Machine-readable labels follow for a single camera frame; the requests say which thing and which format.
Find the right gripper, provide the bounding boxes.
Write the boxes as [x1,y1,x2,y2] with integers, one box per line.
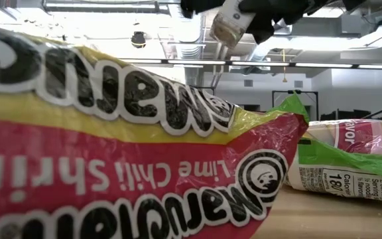
[180,0,331,44]

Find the long ceiling light bar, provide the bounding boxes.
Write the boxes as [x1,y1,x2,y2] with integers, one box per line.
[121,58,382,70]

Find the yellow hanging cord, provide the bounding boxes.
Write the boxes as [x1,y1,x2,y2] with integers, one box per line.
[281,48,288,84]

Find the black monitors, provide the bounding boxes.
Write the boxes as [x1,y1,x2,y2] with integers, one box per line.
[320,109,373,121]

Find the black frame stand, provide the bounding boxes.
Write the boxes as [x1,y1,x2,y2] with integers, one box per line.
[272,89,320,122]

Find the seasoning jar white label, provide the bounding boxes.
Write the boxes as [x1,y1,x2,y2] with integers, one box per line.
[209,0,257,50]

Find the lime chili shrimp ramen packet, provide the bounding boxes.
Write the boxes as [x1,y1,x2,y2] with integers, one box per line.
[0,23,310,239]
[283,118,382,204]

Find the black ceiling dome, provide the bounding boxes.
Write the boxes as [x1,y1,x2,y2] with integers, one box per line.
[130,31,147,50]

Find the silver corrugated air duct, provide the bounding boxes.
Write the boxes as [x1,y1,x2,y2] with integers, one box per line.
[167,9,208,88]

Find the silver spiral air duct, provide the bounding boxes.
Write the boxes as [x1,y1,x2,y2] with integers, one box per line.
[245,19,314,64]

